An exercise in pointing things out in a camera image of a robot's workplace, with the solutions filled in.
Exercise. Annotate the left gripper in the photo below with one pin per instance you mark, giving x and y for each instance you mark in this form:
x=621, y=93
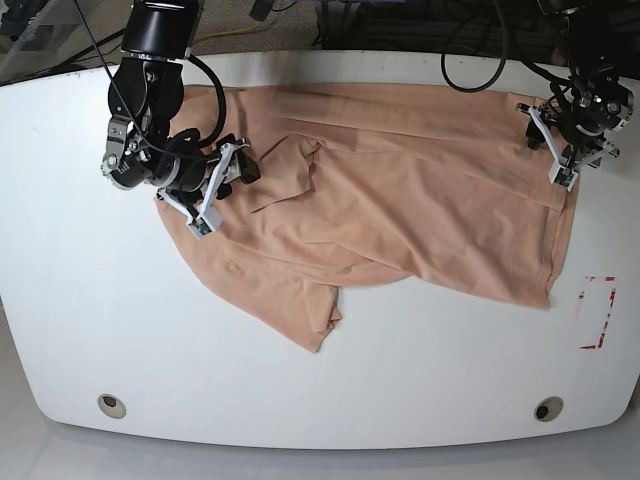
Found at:
x=587, y=110

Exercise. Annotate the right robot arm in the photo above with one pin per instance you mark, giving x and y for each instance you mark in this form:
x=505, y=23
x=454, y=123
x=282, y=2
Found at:
x=146, y=93

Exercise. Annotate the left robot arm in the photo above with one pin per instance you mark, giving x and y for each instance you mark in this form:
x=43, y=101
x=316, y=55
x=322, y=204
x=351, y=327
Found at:
x=585, y=39

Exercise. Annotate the left table grommet hole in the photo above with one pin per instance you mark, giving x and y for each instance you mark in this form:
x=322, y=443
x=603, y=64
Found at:
x=111, y=406

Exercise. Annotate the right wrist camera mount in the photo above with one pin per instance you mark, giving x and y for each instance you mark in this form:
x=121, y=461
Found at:
x=203, y=218

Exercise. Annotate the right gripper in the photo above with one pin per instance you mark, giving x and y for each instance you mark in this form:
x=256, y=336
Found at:
x=186, y=169

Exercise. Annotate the right table grommet hole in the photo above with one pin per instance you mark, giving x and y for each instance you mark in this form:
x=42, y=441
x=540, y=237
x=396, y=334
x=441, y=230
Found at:
x=548, y=409

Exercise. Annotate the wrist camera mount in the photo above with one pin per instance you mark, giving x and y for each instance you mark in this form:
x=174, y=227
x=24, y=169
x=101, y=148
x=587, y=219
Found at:
x=560, y=155
x=203, y=218

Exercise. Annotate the table grommet hole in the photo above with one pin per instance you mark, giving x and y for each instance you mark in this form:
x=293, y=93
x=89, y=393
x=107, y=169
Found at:
x=111, y=406
x=548, y=409

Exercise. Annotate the peach T-shirt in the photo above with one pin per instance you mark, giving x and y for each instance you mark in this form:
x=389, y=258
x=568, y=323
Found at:
x=369, y=183

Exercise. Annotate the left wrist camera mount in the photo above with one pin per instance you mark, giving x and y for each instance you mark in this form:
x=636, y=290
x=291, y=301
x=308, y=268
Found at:
x=560, y=155

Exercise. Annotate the red tape rectangle marking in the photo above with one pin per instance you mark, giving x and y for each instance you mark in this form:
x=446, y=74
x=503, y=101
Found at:
x=594, y=309

